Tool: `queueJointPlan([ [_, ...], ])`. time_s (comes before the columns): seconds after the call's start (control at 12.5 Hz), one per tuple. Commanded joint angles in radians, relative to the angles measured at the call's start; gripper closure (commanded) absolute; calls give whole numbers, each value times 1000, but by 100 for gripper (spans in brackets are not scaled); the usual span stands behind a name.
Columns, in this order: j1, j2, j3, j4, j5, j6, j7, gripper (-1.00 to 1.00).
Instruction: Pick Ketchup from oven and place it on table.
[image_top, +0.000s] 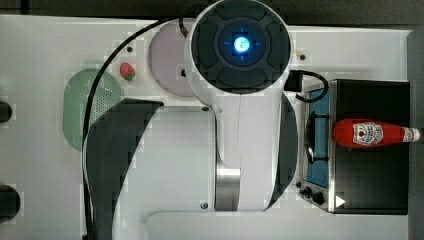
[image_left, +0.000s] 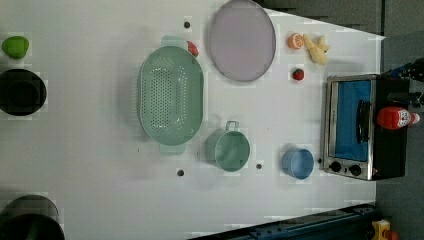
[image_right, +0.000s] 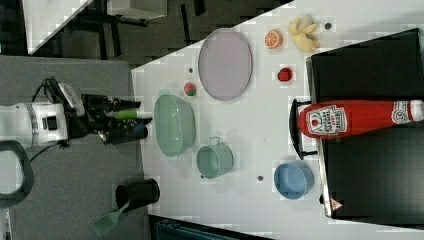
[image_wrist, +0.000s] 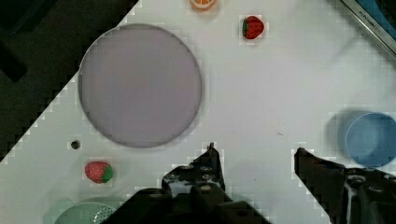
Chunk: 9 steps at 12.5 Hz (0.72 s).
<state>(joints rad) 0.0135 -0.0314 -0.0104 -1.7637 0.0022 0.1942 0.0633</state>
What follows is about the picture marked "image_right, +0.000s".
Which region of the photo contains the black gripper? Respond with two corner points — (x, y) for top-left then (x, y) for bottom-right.
(66, 94), (148, 144)

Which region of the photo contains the black oven door handle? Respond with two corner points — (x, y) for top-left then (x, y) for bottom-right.
(289, 99), (317, 160)

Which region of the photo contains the green mug with handle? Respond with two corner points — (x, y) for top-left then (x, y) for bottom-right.
(196, 136), (234, 179)

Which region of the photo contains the blue bowl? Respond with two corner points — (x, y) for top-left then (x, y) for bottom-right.
(274, 161), (314, 200)

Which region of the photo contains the green slotted spatula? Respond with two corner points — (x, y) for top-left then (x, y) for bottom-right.
(92, 202), (130, 236)

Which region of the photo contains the yellow ginger root toy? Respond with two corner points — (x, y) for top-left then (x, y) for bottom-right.
(288, 16), (320, 53)

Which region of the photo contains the green oval colander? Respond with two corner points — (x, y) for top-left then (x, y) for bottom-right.
(153, 94), (196, 157)

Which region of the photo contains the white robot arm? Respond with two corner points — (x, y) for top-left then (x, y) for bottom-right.
(1, 94), (153, 149)

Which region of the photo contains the black toaster oven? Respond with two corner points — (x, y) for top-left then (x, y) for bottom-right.
(307, 29), (423, 229)

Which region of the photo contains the red green strawberry toy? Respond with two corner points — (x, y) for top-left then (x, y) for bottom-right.
(184, 82), (197, 96)

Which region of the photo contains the orange slice toy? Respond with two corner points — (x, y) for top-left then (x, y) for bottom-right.
(264, 30), (283, 49)

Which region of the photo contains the red ketchup bottle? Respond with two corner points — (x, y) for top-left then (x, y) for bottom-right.
(297, 100), (423, 139)

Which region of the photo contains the blue metal frame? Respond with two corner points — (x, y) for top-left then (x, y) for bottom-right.
(149, 214), (271, 240)

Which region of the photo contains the lilac round plate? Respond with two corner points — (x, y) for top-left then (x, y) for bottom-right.
(198, 28), (253, 101)

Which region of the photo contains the black cup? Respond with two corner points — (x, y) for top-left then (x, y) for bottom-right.
(115, 178), (160, 212)

